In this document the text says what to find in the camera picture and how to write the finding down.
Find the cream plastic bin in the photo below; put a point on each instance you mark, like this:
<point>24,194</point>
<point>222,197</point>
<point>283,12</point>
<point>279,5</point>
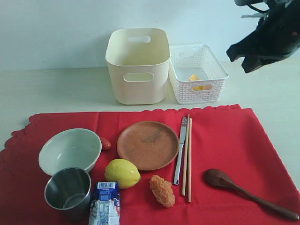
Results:
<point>138,63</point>

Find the blue white milk carton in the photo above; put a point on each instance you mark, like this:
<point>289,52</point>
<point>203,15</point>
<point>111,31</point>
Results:
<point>105,204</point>

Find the white lattice plastic basket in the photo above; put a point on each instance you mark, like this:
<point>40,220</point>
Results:
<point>200,60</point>

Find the stainless steel cup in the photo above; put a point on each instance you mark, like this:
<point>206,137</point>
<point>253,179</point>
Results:
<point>69,191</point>

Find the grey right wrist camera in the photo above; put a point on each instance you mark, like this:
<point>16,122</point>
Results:
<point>247,2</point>

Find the grey ceramic bowl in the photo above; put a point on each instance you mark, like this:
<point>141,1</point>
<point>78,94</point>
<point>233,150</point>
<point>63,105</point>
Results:
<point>77,147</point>

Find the orange cheese wedge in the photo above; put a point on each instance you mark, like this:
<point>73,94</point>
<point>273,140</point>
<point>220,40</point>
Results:
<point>194,77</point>

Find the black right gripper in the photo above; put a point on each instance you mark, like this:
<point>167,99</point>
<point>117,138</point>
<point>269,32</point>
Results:
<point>276,37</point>

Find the red cloth placemat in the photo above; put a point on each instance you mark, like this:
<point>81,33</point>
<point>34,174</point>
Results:
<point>228,138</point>

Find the dark wooden spoon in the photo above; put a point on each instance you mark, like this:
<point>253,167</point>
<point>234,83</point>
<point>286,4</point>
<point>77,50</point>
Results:
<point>219,179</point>

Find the silver table knife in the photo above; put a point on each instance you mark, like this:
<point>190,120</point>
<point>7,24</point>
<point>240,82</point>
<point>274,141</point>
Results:
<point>182,138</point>

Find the yellow lemon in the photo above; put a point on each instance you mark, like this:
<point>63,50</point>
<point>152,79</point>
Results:
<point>122,171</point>

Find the wooden chopstick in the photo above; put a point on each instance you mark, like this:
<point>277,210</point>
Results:
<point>189,159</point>
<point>183,191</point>

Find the brown round plate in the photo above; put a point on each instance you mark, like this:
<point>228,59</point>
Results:
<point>149,145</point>

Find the left wooden chopstick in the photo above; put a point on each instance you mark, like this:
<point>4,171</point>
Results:
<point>183,191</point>

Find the small red strawberry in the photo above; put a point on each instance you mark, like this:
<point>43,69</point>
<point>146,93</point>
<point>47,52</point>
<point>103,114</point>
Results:
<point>106,145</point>

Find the right wooden chopstick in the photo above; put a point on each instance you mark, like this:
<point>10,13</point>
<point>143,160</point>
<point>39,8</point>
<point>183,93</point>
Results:
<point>189,159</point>

